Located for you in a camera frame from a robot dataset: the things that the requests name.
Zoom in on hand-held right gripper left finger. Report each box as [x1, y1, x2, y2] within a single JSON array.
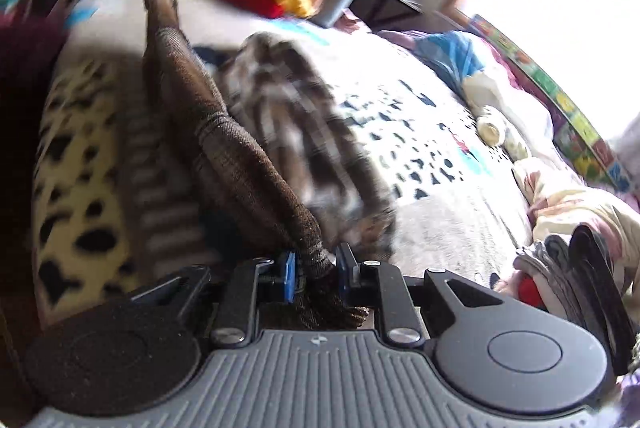
[[130, 251, 301, 349]]

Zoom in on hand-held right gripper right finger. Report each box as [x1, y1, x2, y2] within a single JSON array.
[[335, 243, 504, 348]]

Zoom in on brown knit garment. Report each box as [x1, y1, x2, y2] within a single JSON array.
[[141, 0, 372, 332]]

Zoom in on pile of folded clothes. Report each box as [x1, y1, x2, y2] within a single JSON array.
[[512, 223, 640, 376]]

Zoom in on grey striped cloth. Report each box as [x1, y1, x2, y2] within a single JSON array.
[[117, 108, 226, 281]]

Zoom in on spotted cream blanket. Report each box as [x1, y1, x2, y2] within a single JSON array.
[[31, 0, 535, 325]]

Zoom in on brown plaid garment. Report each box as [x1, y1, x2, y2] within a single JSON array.
[[219, 31, 399, 260]]

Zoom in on maroon cloth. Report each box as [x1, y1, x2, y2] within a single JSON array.
[[0, 19, 69, 114]]

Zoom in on cream rolled cloth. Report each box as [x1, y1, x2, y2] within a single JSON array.
[[475, 105, 532, 162]]

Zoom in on grey rectangular box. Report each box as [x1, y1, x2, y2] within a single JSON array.
[[315, 0, 362, 29]]

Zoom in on floral quilt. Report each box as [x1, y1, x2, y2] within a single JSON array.
[[512, 157, 640, 259]]

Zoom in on blue plaid cloth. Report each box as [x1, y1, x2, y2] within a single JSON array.
[[414, 30, 502, 95]]

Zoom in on colourful printed board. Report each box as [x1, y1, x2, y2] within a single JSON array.
[[469, 13, 640, 200]]

